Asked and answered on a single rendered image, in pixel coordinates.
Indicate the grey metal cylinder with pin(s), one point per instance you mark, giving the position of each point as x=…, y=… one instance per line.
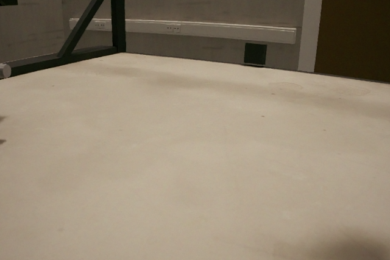
x=5, y=71

